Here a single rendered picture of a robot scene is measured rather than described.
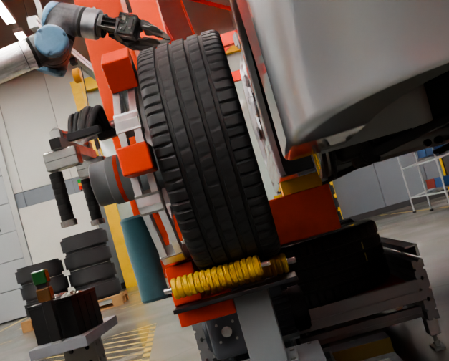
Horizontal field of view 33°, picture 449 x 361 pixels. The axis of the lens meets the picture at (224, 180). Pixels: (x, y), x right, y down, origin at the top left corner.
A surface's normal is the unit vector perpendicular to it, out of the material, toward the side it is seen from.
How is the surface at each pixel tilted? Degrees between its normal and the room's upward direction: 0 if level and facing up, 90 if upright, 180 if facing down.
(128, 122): 90
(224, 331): 90
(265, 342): 90
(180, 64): 50
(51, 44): 91
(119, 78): 125
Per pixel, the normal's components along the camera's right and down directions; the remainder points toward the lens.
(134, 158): -0.06, -0.04
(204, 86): -0.16, -0.42
